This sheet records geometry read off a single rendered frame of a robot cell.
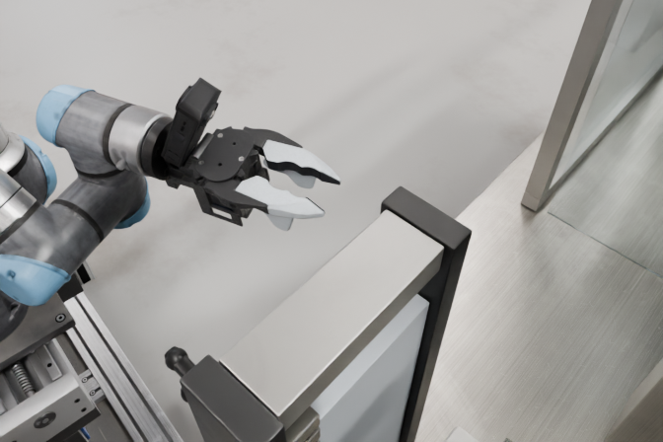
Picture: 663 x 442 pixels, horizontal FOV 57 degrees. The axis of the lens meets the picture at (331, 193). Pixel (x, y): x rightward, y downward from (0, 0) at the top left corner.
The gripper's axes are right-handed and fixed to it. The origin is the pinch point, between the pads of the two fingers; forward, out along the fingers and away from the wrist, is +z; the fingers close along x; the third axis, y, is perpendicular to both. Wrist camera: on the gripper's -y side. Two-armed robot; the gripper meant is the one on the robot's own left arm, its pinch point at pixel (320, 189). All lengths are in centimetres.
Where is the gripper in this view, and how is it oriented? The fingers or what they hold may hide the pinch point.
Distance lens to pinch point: 62.2
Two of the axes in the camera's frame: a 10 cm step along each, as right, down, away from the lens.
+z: 9.1, 3.0, -2.7
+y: 0.5, 5.7, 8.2
